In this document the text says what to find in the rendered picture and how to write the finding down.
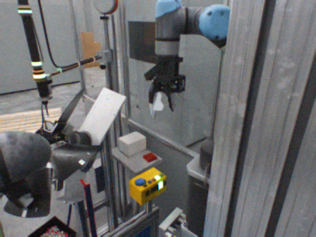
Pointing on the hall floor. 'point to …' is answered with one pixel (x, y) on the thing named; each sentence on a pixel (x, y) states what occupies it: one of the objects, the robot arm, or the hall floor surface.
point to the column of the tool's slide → (116, 116)
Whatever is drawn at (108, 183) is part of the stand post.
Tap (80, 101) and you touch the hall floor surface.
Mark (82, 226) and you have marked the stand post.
